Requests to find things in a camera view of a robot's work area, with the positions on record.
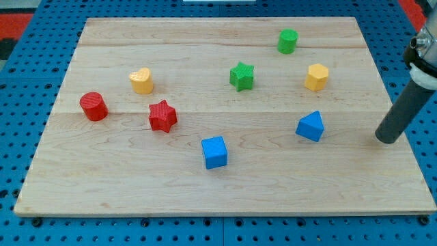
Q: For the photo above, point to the wooden board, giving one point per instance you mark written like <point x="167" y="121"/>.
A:
<point x="120" y="167"/>

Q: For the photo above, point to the yellow heart block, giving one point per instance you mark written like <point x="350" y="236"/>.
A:
<point x="141" y="81"/>

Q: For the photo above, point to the red star block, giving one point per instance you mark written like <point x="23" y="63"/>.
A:
<point x="162" y="116"/>

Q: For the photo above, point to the yellow hexagon block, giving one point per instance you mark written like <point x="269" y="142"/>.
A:
<point x="317" y="76"/>

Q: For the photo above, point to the blue cube block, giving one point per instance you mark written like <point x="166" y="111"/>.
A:
<point x="214" y="152"/>

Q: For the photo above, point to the green cylinder block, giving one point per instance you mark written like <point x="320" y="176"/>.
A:
<point x="287" y="41"/>

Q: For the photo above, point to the robot arm with grey rod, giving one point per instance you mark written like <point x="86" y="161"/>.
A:
<point x="420" y="58"/>

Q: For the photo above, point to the blue triangular prism block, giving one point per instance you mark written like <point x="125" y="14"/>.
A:
<point x="311" y="126"/>

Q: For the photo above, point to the green star block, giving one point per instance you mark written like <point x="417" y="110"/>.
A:
<point x="242" y="76"/>

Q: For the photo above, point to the red cylinder block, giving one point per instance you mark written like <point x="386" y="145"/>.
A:
<point x="93" y="106"/>

